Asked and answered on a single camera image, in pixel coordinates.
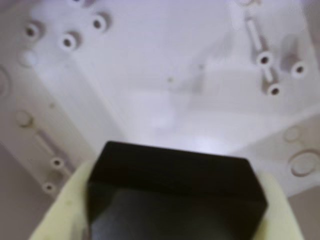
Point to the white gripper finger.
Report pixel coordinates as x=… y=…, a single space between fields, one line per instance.
x=280 y=217
x=65 y=210

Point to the grey plastic open box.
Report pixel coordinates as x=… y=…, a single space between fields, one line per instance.
x=162 y=75

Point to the black rectangular block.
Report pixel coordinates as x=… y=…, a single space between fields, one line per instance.
x=175 y=195

